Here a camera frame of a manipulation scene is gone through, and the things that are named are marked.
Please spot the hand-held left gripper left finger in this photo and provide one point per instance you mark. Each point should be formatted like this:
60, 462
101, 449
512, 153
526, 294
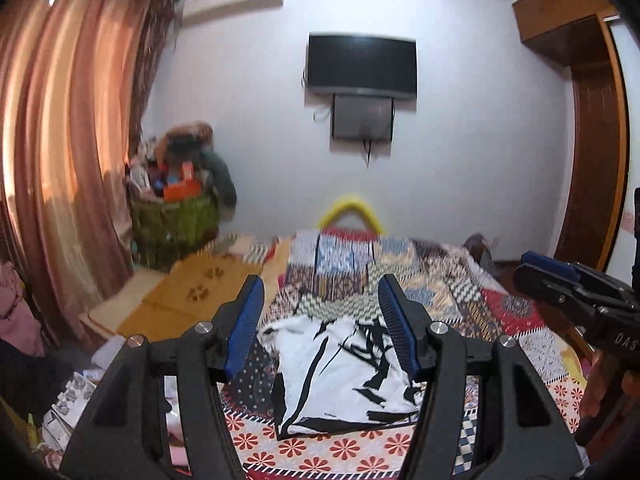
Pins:
245, 330

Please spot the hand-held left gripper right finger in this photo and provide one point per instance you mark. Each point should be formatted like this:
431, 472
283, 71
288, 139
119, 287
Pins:
400, 330

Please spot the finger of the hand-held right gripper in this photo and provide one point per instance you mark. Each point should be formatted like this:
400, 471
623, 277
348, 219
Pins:
545, 287
547, 262

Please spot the black and white shirt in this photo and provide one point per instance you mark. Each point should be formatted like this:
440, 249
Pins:
340, 370

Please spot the dark clothes pile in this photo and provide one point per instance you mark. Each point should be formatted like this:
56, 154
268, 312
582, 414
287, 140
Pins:
35, 380

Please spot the person's right hand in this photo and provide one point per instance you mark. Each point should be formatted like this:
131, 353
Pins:
594, 390

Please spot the patchwork printed blanket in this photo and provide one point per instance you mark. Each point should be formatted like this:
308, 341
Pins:
450, 290

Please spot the cardboard box with paw prints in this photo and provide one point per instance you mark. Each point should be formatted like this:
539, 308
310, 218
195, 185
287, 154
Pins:
185, 290

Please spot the wooden wardrobe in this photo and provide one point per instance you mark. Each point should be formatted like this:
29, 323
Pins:
595, 160

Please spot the green basket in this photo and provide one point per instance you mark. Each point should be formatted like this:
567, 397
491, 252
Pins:
175, 230

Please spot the yellow hoop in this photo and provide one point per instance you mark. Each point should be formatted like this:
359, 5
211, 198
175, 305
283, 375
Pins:
350, 205

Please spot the white paper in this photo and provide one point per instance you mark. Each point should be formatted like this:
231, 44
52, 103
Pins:
110, 355

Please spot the orange box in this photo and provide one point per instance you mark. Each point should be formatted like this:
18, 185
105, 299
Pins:
181, 191

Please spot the teal plush toy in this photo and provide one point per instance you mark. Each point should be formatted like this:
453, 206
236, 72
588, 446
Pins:
222, 175

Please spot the red and white box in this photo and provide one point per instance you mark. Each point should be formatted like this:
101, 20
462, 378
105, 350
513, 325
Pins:
187, 170

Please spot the brown cloth bundle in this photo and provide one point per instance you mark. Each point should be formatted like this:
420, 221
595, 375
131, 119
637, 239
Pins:
187, 137

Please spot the pink cloth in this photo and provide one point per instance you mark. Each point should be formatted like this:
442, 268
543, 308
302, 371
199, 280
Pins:
17, 310

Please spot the pink curtain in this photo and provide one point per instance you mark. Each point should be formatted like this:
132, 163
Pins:
65, 135

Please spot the small wall monitor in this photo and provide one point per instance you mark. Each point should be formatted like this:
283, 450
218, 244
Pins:
362, 117

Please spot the black wall television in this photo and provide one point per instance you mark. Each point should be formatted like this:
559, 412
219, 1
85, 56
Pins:
361, 65

